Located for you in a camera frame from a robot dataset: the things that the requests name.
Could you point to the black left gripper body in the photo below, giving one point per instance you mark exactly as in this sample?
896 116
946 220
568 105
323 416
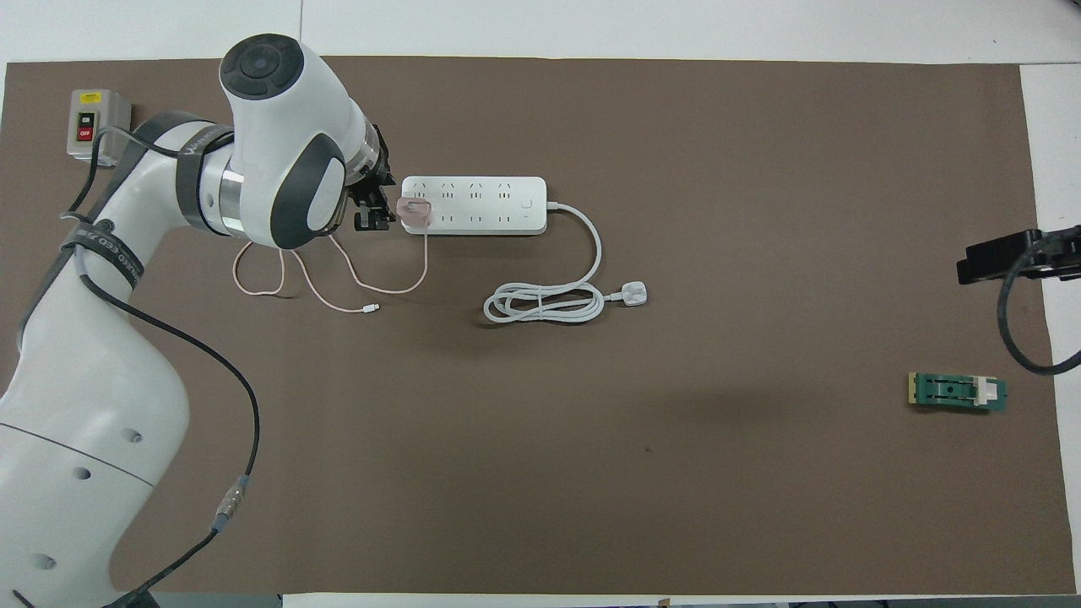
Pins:
378 169

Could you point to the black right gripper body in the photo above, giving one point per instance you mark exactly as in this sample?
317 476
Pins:
1064 257

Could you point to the pink charger adapter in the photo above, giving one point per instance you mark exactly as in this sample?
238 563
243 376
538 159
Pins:
414 215

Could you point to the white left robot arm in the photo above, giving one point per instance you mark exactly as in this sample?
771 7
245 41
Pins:
84 422

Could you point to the white power strip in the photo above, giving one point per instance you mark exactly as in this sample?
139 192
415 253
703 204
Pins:
490 207

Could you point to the brown paper mat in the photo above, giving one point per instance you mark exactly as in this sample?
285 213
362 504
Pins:
676 464

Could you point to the green knife switch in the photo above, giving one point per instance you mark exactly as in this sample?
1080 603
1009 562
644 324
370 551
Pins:
950 391

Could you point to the grey on-off switch box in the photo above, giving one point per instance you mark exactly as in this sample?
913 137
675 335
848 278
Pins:
84 127

